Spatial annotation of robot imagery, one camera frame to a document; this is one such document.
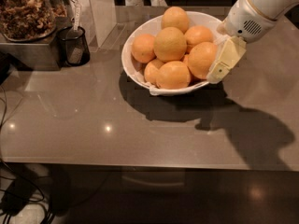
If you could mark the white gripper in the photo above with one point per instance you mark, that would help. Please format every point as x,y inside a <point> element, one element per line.
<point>246,21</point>

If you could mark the large orange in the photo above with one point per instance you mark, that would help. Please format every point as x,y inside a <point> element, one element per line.
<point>201,57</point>

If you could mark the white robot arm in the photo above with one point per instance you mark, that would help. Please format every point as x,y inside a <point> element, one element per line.
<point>273,9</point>

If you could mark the right back orange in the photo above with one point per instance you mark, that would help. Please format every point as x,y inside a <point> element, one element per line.
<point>196,35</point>

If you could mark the small hidden orange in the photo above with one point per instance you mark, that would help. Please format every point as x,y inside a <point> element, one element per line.
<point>185,59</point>

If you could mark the top back orange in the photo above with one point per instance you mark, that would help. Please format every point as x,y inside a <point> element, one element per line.
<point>175,17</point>

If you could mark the centre top orange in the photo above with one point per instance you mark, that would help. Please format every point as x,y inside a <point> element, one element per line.
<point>170,44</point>

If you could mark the front left orange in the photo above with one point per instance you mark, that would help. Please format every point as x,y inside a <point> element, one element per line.
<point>151,70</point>

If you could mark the white bowl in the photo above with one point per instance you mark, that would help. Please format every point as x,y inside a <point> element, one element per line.
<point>135,70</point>

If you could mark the clear plastic spoon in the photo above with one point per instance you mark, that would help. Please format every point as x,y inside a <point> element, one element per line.
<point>75,24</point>

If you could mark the black mesh cup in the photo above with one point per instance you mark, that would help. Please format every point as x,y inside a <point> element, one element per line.
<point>73,45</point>

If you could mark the glass jar of granola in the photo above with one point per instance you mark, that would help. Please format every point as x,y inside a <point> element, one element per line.
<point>26,20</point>

